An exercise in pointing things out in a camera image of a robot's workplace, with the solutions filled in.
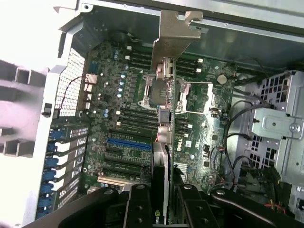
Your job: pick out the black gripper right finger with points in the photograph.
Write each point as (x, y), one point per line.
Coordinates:
(190, 209)

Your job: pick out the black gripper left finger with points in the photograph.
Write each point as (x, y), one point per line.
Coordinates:
(139, 209)

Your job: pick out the white PCI slot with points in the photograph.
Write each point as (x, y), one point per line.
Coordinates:
(114, 181)

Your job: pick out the small silver chipset heatsink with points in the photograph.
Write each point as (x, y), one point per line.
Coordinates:
(184, 172)

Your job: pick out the blue expansion slot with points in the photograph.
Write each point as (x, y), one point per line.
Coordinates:
(129, 144)

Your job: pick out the metal socket locking lever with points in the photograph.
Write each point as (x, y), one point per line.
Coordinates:
(197, 111)

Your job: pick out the CPU socket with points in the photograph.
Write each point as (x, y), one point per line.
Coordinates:
(154, 92)

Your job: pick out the perforated metal drive cage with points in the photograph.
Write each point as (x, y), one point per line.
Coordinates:
(273, 123)

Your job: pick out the silver coin cell battery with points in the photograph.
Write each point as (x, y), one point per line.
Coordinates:
(222, 79)

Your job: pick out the green motherboard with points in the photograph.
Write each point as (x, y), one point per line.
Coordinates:
(114, 71)

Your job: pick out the black open PC case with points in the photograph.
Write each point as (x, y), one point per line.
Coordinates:
(237, 35)

